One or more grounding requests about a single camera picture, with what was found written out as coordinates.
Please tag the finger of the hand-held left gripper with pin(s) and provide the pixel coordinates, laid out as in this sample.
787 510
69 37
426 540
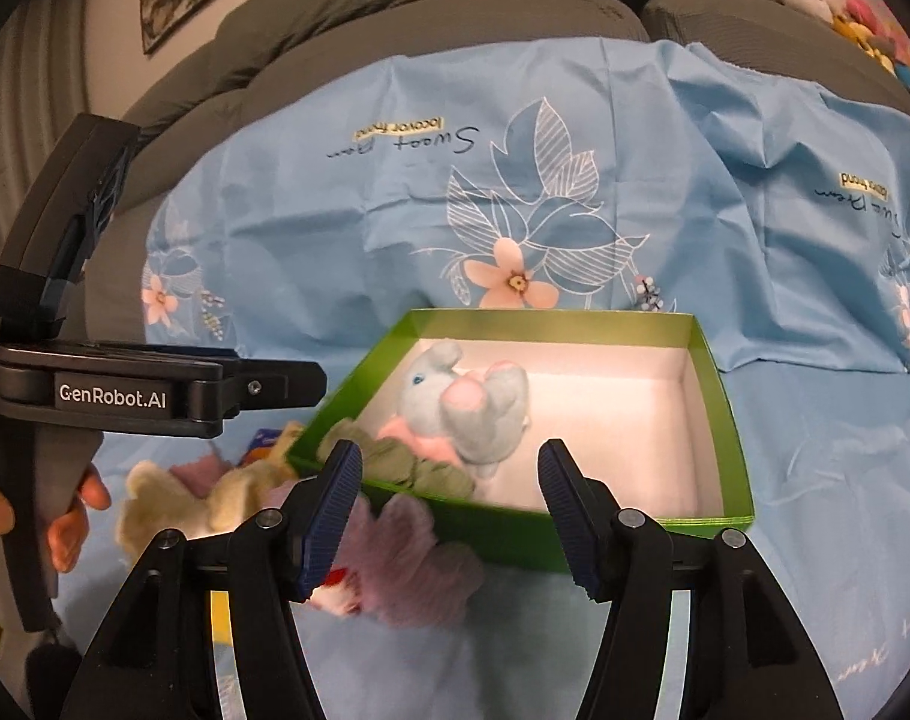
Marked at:
275 388

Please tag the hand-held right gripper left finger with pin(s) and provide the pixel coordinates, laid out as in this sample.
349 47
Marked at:
335 510

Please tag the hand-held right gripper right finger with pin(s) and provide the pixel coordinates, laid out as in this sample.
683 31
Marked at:
567 517

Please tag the green cardboard box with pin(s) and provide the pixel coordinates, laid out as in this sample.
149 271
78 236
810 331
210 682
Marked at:
500 532

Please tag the cream fluffy plush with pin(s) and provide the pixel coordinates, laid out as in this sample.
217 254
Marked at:
162 517

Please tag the person's left hand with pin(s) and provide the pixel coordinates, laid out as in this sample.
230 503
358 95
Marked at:
80 532

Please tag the small colourful plush toy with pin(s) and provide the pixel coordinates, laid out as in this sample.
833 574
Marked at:
263 441

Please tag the red and white plush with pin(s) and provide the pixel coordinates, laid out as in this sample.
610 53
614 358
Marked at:
338 592

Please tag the green plush toy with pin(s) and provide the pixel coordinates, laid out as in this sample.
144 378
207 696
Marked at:
410 465

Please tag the grey and pink elephant plush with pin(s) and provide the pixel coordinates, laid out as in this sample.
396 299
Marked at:
462 405

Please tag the blue floral bedsheet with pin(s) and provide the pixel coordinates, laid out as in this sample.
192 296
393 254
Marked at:
350 225

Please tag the beige curtain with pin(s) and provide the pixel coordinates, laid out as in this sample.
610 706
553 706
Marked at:
27 127

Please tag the grey sofa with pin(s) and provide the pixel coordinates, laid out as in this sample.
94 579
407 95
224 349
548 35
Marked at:
425 22

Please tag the pile of colourful plush toys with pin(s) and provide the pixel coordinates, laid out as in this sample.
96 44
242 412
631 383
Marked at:
886 45

